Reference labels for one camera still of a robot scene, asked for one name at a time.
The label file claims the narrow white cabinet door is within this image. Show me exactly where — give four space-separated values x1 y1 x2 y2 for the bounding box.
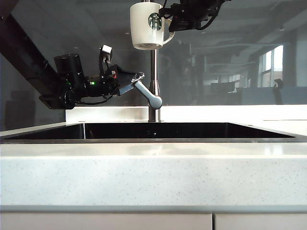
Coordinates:
214 213 307 230

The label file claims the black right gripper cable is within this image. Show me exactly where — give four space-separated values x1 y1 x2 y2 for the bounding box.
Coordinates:
199 1 226 31

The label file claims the grey faucet lever handle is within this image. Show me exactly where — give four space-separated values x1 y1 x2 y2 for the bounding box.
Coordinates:
131 80 163 110

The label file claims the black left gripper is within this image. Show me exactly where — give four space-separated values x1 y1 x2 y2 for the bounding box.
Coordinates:
103 64 146 96

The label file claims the stainless steel faucet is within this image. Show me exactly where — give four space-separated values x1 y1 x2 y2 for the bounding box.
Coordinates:
143 0 165 123

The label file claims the white Starbucks ceramic mug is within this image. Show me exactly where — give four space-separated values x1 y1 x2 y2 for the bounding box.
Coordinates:
130 2 176 50

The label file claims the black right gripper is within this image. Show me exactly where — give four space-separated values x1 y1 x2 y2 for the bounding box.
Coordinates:
159 0 216 32

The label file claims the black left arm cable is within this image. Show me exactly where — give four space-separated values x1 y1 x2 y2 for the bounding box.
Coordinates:
76 93 114 105

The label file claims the wide white cabinet door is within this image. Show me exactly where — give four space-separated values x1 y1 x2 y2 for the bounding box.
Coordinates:
0 213 213 230

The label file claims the black undermount sink basin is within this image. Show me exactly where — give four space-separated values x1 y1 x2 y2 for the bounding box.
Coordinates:
3 122 295 144

